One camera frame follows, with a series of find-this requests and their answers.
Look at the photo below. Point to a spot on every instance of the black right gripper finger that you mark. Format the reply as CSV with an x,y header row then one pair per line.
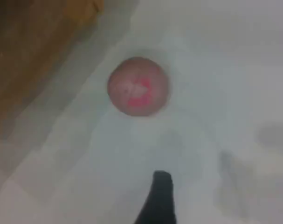
x,y
159,200

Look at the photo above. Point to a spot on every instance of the pink red peach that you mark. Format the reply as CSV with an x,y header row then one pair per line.
x,y
139,86

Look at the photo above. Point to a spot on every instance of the brown jute tote bag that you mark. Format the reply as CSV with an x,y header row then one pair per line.
x,y
31,58

